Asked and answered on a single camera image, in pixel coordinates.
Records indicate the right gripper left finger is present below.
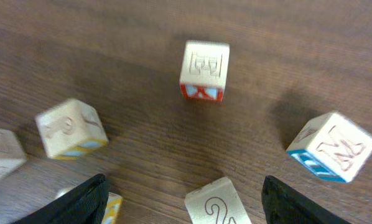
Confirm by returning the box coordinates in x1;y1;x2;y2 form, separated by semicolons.
14;174;109;224

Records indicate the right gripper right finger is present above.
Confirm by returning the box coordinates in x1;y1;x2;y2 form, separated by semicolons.
261;175;350;224

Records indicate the wooden block baseball red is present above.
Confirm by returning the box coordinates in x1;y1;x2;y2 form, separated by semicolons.
101;192;123;224

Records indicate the wooden block blue B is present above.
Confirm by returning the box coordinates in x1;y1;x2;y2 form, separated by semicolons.
184;177;251;224

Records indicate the plain wooden block yellow edge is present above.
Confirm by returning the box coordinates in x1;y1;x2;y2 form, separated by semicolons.
35;98;109;159

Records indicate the wooden block blue side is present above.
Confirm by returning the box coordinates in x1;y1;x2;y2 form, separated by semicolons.
286;111;372;183

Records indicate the wooden block centre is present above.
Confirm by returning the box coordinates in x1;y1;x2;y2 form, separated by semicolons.
0;129;27;180

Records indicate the wooden block red X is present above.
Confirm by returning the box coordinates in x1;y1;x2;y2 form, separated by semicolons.
179;40;230;102

